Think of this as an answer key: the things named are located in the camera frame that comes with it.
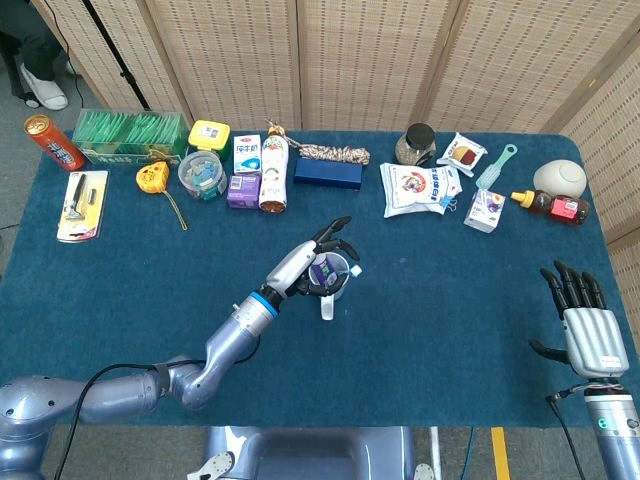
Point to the yellow tape measure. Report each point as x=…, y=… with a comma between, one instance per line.
x=150, y=176

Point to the green container with yellow lid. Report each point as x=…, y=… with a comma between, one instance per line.
x=209, y=134

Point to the white bag with blue print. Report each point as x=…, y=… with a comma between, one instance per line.
x=415, y=190

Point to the pale green brush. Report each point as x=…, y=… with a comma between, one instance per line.
x=492, y=170

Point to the small purple box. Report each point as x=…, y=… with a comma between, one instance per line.
x=243, y=191

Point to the seated person with white shoe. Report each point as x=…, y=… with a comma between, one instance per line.
x=35, y=45

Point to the orange drink can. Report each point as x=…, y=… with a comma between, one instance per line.
x=55, y=145

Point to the purple and white toothpaste tube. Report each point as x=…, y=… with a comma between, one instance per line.
x=322, y=272

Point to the glass jar with black lid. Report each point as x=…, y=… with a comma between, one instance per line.
x=416, y=145

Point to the navy blue rectangular box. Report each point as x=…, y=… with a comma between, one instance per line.
x=327, y=173

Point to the white and purple drink carton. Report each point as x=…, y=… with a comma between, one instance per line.
x=484, y=210

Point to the beige bowl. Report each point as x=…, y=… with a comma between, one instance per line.
x=560, y=177

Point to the white drink bottle red cap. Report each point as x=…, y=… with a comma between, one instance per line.
x=273, y=170

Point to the white and blue milk carton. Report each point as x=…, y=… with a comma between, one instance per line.
x=247, y=155

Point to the blue binder clip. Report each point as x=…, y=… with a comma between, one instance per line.
x=449, y=204

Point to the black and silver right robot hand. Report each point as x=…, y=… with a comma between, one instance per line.
x=595, y=342

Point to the honey bottle with yellow cap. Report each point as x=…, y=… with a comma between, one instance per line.
x=560, y=207

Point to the razor in blister pack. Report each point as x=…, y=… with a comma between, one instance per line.
x=82, y=205

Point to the green tea bag box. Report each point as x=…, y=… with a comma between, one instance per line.
x=130, y=132

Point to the blue table cloth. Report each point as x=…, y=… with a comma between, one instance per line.
x=425, y=325

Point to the clear round tub of clips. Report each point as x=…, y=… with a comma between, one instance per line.
x=202, y=175

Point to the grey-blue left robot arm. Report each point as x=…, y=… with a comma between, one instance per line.
x=230, y=340

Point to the white and pale blue cup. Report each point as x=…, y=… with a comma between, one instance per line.
x=327, y=310

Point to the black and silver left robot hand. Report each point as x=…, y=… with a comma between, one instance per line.
x=292, y=265

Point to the grey-blue robot torso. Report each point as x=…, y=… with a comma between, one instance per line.
x=310, y=455

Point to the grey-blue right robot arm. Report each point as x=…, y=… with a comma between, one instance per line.
x=617, y=440

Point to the black tripod stand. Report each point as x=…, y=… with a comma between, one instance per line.
x=117, y=55

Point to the white snack packet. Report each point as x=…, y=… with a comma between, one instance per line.
x=462, y=154

